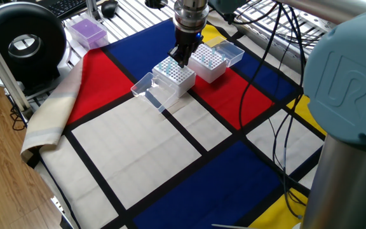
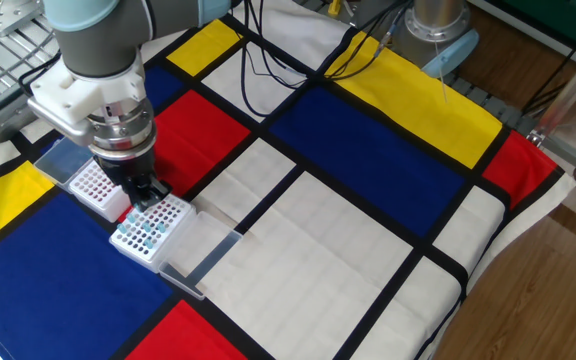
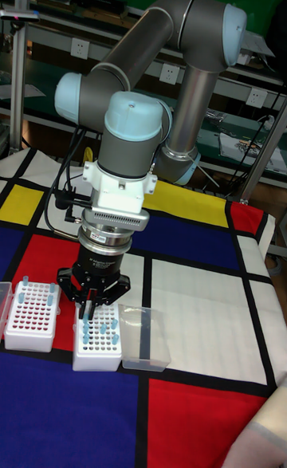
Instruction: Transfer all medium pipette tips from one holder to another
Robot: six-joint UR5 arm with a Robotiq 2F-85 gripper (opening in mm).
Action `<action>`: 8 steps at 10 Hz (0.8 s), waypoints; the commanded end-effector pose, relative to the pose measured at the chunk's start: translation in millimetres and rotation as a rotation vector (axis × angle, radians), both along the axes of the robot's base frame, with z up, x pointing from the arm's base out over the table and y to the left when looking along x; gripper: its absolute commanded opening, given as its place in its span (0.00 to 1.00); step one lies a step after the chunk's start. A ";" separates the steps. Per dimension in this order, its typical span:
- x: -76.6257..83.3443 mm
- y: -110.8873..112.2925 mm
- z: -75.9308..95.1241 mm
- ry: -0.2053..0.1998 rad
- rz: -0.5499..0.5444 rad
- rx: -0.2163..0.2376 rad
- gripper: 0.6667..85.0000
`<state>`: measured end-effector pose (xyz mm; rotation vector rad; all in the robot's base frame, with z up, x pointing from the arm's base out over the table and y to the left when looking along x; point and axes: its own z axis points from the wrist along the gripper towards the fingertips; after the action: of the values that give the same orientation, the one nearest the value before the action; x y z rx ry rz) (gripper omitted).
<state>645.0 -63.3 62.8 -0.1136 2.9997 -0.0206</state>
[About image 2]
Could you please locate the white pipette tip box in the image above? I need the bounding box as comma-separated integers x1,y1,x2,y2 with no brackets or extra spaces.
33,137,134,224
109,193,243,301

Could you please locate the white thin cable tie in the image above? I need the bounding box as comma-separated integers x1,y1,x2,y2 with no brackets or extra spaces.
432,42,449,105

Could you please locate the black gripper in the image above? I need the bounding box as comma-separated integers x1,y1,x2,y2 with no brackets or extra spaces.
92,144,173,213

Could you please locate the aluminium profile frame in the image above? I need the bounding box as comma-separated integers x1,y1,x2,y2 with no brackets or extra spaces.
526,33,576,187

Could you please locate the colour block tablecloth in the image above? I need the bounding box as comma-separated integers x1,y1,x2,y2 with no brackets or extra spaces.
0,0,576,360

